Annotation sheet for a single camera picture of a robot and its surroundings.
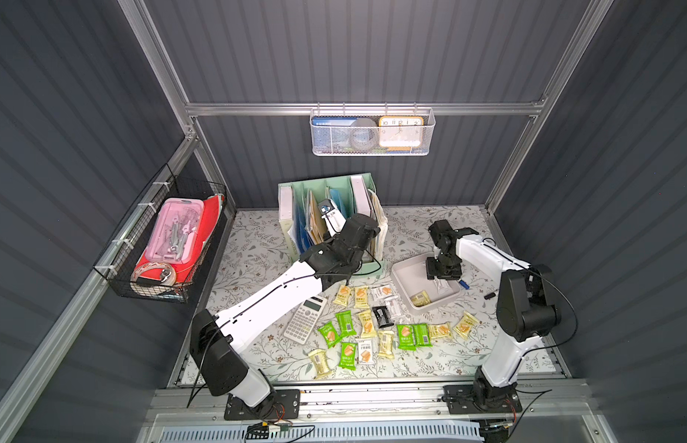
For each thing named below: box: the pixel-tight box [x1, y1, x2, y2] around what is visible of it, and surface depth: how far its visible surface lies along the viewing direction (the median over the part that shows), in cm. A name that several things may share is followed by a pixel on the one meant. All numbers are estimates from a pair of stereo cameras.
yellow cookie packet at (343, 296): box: [332, 285, 352, 308], surface depth 95 cm
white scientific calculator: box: [282, 295, 328, 346], surface depth 90 cm
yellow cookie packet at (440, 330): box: [428, 322, 453, 339], surface depth 87 cm
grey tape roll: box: [349, 117, 379, 152], surface depth 89 cm
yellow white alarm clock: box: [378, 115, 425, 152], surface depth 90 cm
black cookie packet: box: [372, 305, 395, 329], surface depth 90 cm
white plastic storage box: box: [391, 251, 462, 312], surface depth 96 cm
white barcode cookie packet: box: [385, 297, 405, 317], surface depth 93 cm
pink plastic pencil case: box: [145, 197, 205, 265], surface depth 74 cm
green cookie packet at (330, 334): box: [317, 321, 341, 349], surface depth 87 cm
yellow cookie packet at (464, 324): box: [452, 310, 481, 341], surface depth 88 cm
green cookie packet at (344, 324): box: [336, 310, 357, 338], surface depth 88 cm
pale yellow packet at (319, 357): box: [308, 348, 334, 380], surface depth 81 cm
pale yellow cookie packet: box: [377, 330, 395, 360], surface depth 84 cm
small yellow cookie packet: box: [353, 286, 370, 310], surface depth 95 cm
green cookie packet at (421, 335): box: [411, 323, 434, 348], surface depth 86 cm
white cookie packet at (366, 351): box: [355, 337, 374, 365], surface depth 84 cm
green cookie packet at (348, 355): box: [337, 341, 359, 372], surface depth 82 cm
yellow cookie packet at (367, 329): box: [357, 310, 378, 339], surface depth 88 cm
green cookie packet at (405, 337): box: [397, 323, 417, 351], surface depth 86 cm
